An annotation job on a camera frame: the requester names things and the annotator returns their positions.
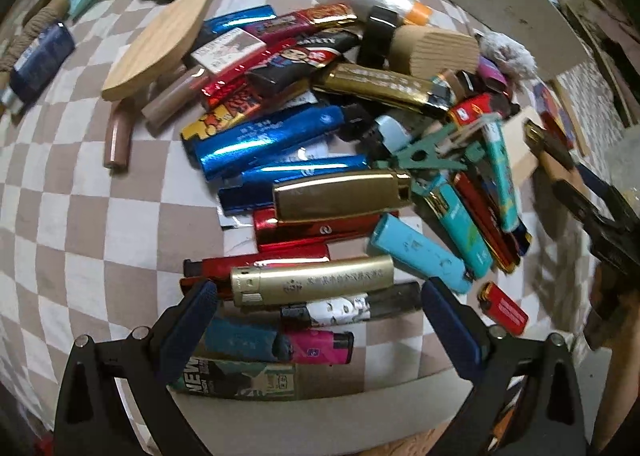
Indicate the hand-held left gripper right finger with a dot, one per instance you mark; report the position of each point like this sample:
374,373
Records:
452,331

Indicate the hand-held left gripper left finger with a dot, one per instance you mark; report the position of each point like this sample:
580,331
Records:
187,331

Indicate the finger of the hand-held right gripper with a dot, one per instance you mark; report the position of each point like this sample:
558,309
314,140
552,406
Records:
595,231
602,191

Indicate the black lighter gold top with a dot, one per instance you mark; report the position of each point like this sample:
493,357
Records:
547,143

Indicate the gold cylinder lighter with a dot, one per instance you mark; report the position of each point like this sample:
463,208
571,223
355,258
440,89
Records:
320,281

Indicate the white cardboard tray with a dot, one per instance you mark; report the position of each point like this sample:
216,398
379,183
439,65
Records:
325,411

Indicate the checkered cloth desktop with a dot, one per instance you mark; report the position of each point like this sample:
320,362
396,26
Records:
75,236

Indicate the small blue lighter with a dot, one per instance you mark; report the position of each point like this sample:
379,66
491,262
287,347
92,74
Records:
240,341

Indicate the red lighter white print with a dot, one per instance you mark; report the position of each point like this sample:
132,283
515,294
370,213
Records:
505,311

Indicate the green black printed lighter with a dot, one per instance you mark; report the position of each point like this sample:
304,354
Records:
240,378

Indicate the long flat wooden stick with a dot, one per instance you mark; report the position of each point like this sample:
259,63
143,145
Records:
572,115

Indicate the light blue lighter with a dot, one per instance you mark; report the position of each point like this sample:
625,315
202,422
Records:
420,253

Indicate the pale wooden board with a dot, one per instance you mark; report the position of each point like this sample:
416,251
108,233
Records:
520,150

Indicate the red blue box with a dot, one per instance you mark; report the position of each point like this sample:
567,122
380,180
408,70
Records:
550,105

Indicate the teal lighter gold top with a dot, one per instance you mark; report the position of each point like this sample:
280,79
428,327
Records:
462,231

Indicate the teal printed tube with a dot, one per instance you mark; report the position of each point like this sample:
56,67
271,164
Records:
500,170

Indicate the black lighter white face print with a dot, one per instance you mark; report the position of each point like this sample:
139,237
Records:
340,310

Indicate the pink lighter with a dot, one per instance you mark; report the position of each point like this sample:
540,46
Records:
320,347

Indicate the red metallic lighter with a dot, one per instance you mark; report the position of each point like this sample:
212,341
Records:
300,236

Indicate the red lighter white label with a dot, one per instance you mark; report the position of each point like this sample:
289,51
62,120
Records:
470,110

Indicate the grey fluffy tuft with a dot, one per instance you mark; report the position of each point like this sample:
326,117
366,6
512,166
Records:
507,55

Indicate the gold rectangular lighter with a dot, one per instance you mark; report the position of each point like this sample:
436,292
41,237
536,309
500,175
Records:
340,196

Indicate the green clothespin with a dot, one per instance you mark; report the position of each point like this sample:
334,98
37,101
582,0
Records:
415,155

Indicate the yellow cartoon lighter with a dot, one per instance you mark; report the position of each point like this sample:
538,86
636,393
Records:
210,128

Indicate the long blue metallic lighter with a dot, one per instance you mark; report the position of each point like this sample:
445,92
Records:
310,166

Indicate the large blue metallic lighter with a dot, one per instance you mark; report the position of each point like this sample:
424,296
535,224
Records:
265,140

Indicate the brown tube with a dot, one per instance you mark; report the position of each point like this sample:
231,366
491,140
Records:
170,98
119,135

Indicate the long gold printed lighter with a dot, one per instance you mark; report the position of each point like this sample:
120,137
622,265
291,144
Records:
380,85

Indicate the red cartoon lighter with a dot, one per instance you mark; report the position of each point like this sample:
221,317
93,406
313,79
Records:
235,78

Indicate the small black container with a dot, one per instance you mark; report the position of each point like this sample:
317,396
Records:
375,35

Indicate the small white red box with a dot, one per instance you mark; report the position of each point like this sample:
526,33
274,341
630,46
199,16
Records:
225,48

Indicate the oval wooden piece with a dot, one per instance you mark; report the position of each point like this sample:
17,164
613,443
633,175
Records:
160,40

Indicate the black cartoon lighter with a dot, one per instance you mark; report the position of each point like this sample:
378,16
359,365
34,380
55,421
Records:
320,48

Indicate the blue foil lighter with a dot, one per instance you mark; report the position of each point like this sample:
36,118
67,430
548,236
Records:
235,20

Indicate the maroon gold lighter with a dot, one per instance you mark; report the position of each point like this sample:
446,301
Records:
300,20

